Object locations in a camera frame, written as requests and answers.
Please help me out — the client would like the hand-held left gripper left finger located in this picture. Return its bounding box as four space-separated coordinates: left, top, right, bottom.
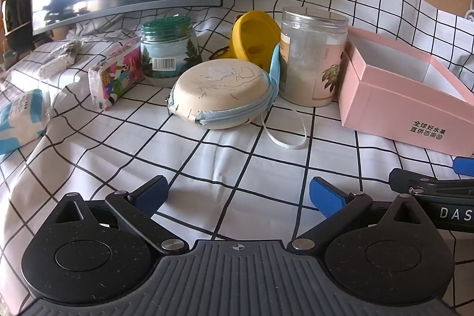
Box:
48 175 189 254

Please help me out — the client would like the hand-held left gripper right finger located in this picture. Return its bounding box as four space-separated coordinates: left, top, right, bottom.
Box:
292 176 426 252

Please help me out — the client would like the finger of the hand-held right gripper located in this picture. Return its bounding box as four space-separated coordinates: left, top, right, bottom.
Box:
452 157 474 177
389 169 474 199

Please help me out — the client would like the pink cardboard box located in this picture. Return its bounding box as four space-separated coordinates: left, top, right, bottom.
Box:
338 25 474 157

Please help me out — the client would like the cream round zip pouch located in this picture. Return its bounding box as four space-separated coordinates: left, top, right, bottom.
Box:
168 58 277 130

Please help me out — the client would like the colourful printed tissue pack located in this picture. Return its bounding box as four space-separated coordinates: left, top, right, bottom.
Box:
88 38 143 111

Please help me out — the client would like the blue face mask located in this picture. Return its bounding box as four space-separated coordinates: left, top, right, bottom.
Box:
255 44 308 151

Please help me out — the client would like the white and blue tissue pack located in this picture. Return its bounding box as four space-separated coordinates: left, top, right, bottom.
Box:
0 88 51 156

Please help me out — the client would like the black hair tie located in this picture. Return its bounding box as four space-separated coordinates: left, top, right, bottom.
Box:
210 46 233 62

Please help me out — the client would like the yellow plastic toy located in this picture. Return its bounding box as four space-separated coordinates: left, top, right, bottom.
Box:
231 10 282 69

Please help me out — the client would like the white black checked cloth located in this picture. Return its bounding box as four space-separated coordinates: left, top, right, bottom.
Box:
0 0 474 316

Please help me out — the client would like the clear plastic powder jar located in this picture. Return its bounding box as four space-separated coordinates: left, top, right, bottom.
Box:
277 7 350 108

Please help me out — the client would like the green lid glass jar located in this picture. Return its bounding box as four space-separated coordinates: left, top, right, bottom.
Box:
140 15 203 88

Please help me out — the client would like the clear wrapped packet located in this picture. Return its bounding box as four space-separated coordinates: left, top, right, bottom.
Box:
37 38 81 78

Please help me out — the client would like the dark round object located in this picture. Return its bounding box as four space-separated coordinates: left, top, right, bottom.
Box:
0 0 35 55

